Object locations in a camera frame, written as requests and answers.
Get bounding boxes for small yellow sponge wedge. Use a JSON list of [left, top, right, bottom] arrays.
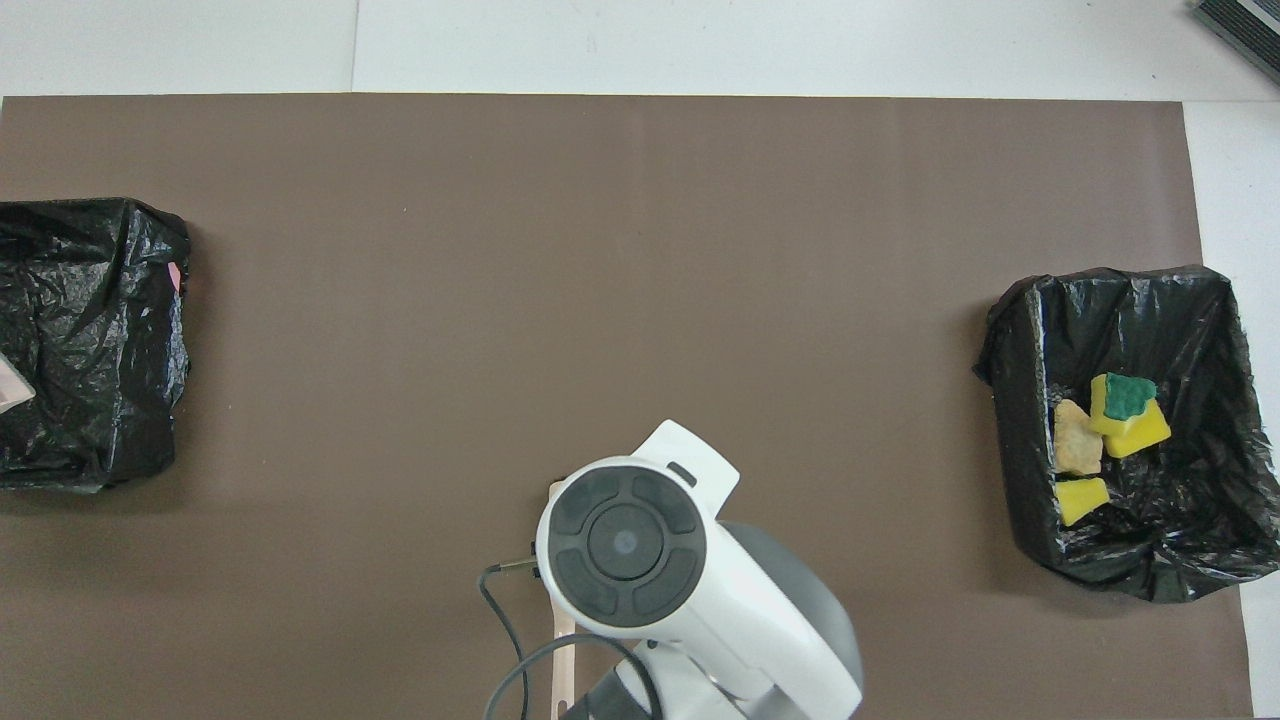
[[1056, 476, 1112, 528]]

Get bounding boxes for grey device corner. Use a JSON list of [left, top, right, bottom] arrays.
[[1193, 0, 1280, 86]]

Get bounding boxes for large yellow green-backed sponge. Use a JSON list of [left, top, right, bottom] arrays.
[[1089, 372, 1159, 437]]

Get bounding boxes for black bag-lined trash bin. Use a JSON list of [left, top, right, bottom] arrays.
[[973, 265, 1280, 603]]

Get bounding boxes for beige hand brush black bristles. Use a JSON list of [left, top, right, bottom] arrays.
[[547, 480, 579, 720]]

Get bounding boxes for beige plastic dustpan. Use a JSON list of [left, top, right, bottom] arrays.
[[0, 355, 37, 412]]

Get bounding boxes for brown table mat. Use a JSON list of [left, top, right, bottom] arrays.
[[0, 93, 1253, 720]]

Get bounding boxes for yellow sponge slice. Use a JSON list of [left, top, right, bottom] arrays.
[[1104, 398, 1173, 460]]

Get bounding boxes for tan sponge chunk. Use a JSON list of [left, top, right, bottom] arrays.
[[1053, 399, 1105, 477]]

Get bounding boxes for black bag-lined bin pink tag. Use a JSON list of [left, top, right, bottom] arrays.
[[0, 197, 193, 493]]

